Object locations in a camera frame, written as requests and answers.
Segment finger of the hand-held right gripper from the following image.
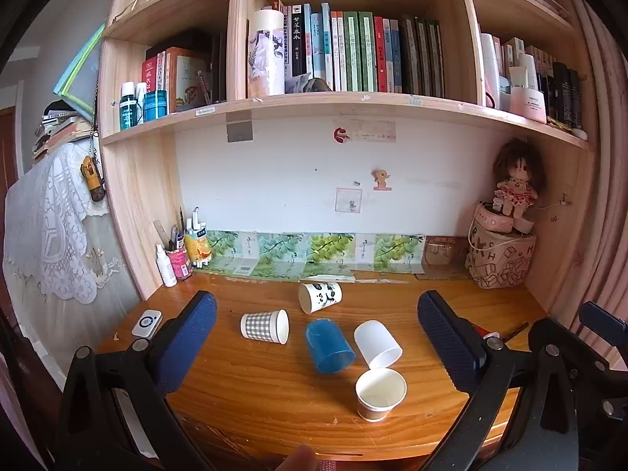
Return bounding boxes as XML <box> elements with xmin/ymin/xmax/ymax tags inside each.
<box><xmin>570</xmin><ymin>301</ymin><xmax>628</xmax><ymax>433</ymax></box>

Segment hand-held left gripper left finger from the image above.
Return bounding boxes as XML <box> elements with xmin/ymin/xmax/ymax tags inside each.
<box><xmin>55</xmin><ymin>290</ymin><xmax>217</xmax><ymax>471</ymax></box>

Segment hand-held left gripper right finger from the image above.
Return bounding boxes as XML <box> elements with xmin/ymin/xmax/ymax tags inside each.
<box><xmin>417</xmin><ymin>290</ymin><xmax>582</xmax><ymax>471</ymax></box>

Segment blue plastic cup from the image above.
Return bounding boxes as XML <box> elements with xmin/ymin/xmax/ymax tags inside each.
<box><xmin>305</xmin><ymin>318</ymin><xmax>356</xmax><ymax>374</ymax></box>

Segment white plastic cup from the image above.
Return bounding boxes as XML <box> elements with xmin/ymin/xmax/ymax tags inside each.
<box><xmin>353</xmin><ymin>319</ymin><xmax>403</xmax><ymax>370</ymax></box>

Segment checkered paper cup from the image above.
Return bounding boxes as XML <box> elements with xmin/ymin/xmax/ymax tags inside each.
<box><xmin>240</xmin><ymin>309</ymin><xmax>290</xmax><ymax>345</ymax></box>

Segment brown paper cup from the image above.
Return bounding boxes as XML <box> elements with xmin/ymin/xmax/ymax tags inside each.
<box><xmin>354</xmin><ymin>367</ymin><xmax>408</xmax><ymax>424</ymax></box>

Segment panda print paper cup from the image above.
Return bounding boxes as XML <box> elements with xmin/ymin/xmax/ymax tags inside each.
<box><xmin>298</xmin><ymin>281</ymin><xmax>343</xmax><ymax>316</ymax></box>

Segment person's left hand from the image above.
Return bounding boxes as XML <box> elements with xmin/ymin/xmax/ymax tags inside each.
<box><xmin>275</xmin><ymin>445</ymin><xmax>317</xmax><ymax>471</ymax></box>

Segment white square device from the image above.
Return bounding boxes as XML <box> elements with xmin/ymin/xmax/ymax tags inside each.
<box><xmin>132</xmin><ymin>309</ymin><xmax>163</xmax><ymax>340</ymax></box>

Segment white spray bottle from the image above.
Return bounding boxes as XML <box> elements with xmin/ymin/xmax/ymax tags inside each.
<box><xmin>155</xmin><ymin>244</ymin><xmax>178</xmax><ymax>288</ymax></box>

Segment pink pen holder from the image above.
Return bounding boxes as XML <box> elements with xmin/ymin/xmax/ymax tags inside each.
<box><xmin>166</xmin><ymin>248</ymin><xmax>194</xmax><ymax>281</ymax></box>

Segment yellow printed box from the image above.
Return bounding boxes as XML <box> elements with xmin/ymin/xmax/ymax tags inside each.
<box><xmin>184</xmin><ymin>228</ymin><xmax>215</xmax><ymax>269</ymax></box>

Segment printed fabric bag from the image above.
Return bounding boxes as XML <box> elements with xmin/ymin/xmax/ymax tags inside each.
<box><xmin>464</xmin><ymin>228</ymin><xmax>539</xmax><ymax>289</ymax></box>

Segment pink round music box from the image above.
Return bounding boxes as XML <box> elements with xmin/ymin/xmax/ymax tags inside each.
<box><xmin>474</xmin><ymin>200</ymin><xmax>516</xmax><ymax>234</ymax></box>

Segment grape printed paper strip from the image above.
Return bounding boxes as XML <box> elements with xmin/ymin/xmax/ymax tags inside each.
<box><xmin>202</xmin><ymin>229</ymin><xmax>427</xmax><ymax>278</ymax></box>

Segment brown haired doll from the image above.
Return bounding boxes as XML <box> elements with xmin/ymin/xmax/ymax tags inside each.
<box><xmin>492</xmin><ymin>137</ymin><xmax>547</xmax><ymax>220</ymax></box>

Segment wooden bookshelf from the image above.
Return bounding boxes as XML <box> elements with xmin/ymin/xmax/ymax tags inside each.
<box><xmin>95</xmin><ymin>0</ymin><xmax>598</xmax><ymax>315</ymax></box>

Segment white lace cloth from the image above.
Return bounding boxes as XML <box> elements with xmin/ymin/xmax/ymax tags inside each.
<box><xmin>2</xmin><ymin>143</ymin><xmax>129</xmax><ymax>306</ymax></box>

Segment grey tape patch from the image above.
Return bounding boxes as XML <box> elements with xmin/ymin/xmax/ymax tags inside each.
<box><xmin>226</xmin><ymin>120</ymin><xmax>252</xmax><ymax>143</ymax></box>

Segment pink lotion bottle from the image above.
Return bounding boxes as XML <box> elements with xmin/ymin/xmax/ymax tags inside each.
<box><xmin>508</xmin><ymin>65</ymin><xmax>547</xmax><ymax>125</ymax></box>

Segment white cosmetic bottles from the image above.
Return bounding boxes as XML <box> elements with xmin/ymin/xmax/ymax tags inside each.
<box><xmin>500</xmin><ymin>37</ymin><xmax>586</xmax><ymax>131</ymax></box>

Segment teal jar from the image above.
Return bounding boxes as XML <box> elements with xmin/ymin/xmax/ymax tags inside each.
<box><xmin>144</xmin><ymin>89</ymin><xmax>169</xmax><ymax>122</ymax></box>

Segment green bottle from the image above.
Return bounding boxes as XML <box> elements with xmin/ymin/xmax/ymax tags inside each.
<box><xmin>119</xmin><ymin>81</ymin><xmax>137</xmax><ymax>131</ymax></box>

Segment stack of old books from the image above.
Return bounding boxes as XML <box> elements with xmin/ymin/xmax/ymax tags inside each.
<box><xmin>32</xmin><ymin>99</ymin><xmax>97</xmax><ymax>164</ymax></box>

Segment orange illustrated book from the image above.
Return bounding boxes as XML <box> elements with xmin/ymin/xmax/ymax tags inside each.
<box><xmin>164</xmin><ymin>46</ymin><xmax>213</xmax><ymax>111</ymax></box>

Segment red book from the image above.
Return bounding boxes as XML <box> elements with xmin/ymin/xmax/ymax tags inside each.
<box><xmin>141</xmin><ymin>55</ymin><xmax>159</xmax><ymax>94</ymax></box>

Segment tall white tube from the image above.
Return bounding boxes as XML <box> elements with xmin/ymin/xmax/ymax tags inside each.
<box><xmin>480</xmin><ymin>33</ymin><xmax>502</xmax><ymax>109</ymax></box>

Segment green blue folder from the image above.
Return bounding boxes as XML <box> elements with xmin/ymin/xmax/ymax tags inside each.
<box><xmin>53</xmin><ymin>23</ymin><xmax>107</xmax><ymax>119</ymax></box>

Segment white printed cylinder tube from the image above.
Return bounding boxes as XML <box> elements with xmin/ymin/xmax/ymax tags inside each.
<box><xmin>246</xmin><ymin>8</ymin><xmax>286</xmax><ymax>98</ymax></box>

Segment row of books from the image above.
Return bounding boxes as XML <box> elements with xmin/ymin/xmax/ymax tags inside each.
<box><xmin>272</xmin><ymin>0</ymin><xmax>446</xmax><ymax>99</ymax></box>

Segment pink square wall sticker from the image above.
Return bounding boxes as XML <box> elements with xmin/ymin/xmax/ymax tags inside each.
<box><xmin>336</xmin><ymin>187</ymin><xmax>363</xmax><ymax>214</ymax></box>

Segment brown keychain charm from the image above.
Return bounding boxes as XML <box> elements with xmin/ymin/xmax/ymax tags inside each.
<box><xmin>81</xmin><ymin>154</ymin><xmax>105</xmax><ymax>203</ymax></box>

